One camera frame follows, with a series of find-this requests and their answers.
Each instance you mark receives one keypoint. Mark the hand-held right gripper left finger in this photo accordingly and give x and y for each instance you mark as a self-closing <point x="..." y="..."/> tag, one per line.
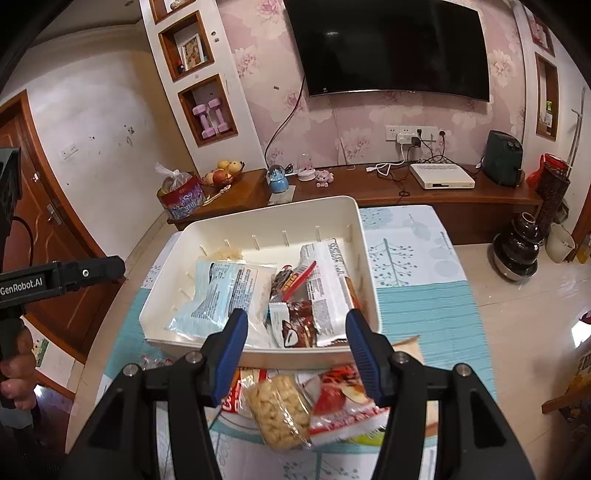
<point x="231" y="360"/>

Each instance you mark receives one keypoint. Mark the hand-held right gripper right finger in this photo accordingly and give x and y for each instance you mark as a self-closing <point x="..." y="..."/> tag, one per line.
<point x="367" y="360"/>

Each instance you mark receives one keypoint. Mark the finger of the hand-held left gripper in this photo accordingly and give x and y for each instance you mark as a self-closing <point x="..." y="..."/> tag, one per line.
<point x="87" y="272"/>

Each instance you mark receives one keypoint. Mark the red white snack packet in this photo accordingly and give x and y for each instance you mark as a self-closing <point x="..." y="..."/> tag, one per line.
<point x="341" y="406"/>

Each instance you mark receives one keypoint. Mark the light blue snack packet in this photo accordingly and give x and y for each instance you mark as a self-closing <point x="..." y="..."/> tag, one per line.
<point x="221" y="295"/>

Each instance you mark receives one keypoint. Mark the large puffed rice bar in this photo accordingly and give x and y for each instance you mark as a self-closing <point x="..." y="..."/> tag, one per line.
<point x="279" y="410"/>

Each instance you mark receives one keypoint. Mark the brown chocolate snack packet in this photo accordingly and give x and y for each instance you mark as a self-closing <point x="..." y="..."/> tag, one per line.
<point x="295" y="323"/>

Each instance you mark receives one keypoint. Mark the dried fruit snack bag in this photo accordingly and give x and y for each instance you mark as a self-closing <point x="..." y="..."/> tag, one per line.
<point x="154" y="361"/>

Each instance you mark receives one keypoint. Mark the white orange snack packet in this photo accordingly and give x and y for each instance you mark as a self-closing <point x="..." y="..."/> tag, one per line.
<point x="330" y="286"/>

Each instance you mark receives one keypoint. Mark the small puffed rice bar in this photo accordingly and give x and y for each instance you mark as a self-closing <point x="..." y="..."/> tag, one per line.
<point x="226" y="254"/>

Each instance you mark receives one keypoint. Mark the white plastic storage bin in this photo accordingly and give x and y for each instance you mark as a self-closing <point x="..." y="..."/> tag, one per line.
<point x="277" y="221"/>

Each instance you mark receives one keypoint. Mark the person's left hand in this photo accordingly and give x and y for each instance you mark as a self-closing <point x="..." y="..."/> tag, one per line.
<point x="24" y="364"/>

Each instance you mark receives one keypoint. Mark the brown wooden door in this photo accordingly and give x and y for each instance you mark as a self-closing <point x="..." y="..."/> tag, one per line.
<point x="51" y="212"/>

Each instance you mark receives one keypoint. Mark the red gift tin in bag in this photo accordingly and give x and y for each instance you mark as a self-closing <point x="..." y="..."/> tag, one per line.
<point x="182" y="198"/>

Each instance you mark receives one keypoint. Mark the fruit bowl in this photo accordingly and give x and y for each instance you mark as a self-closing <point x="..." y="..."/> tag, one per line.
<point x="223" y="174"/>

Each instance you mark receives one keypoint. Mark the grey square mat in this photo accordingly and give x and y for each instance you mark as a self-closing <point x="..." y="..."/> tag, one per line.
<point x="280" y="197"/>

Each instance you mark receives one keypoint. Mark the wooden television cabinet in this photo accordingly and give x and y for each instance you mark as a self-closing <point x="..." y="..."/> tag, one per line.
<point x="351" y="184"/>

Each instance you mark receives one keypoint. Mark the blue snow globe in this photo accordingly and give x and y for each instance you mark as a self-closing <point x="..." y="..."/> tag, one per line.
<point x="277" y="181"/>

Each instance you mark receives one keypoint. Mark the small pink toy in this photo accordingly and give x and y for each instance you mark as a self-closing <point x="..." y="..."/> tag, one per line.
<point x="324" y="179"/>

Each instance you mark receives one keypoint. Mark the dark brown tiered fountain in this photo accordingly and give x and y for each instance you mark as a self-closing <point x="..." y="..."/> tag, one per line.
<point x="517" y="249"/>

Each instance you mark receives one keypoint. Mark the pink dumbbell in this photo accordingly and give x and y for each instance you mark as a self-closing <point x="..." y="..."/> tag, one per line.
<point x="203" y="121"/>
<point x="218" y="115"/>

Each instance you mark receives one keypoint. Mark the white set-top box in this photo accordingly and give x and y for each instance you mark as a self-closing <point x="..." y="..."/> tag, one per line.
<point x="441" y="177"/>

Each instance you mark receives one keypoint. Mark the pink round music box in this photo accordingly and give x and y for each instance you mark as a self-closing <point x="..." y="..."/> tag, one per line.
<point x="306" y="171"/>

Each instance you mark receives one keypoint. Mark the white bucket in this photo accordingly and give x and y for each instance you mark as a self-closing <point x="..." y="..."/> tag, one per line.
<point x="560" y="244"/>

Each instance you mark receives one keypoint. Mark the dark green air fryer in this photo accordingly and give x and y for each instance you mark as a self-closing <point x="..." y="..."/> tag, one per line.
<point x="503" y="159"/>

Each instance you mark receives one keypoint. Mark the red bag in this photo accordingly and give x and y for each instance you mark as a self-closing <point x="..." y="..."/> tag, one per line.
<point x="547" y="166"/>

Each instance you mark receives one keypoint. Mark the thin metal pole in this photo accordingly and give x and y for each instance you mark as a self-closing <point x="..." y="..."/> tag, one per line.
<point x="576" y="129"/>

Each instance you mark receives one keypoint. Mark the black flat television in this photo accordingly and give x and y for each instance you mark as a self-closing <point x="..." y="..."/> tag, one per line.
<point x="388" y="46"/>

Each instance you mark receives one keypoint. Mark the white light switch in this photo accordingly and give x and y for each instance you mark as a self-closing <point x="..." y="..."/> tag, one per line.
<point x="69" y="151"/>

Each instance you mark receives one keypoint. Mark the white wall socket panel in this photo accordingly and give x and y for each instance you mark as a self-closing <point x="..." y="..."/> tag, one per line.
<point x="406" y="133"/>

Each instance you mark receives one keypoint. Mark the picture frame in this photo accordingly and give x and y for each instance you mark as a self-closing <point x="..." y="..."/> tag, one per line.
<point x="193" y="50"/>

